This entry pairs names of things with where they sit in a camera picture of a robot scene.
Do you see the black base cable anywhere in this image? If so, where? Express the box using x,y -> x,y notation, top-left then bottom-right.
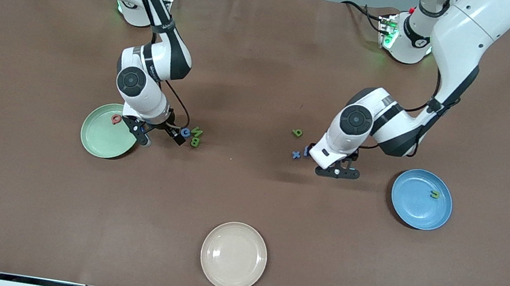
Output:
338,0 -> 388,34

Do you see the beige plate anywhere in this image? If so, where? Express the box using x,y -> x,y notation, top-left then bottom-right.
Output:
196,218 -> 272,286

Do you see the blue plate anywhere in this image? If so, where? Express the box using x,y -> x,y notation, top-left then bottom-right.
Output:
386,166 -> 457,234

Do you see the brown table mat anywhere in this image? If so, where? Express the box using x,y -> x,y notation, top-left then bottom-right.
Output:
0,0 -> 510,286

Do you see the green plate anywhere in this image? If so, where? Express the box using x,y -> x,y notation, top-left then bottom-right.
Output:
77,99 -> 145,164

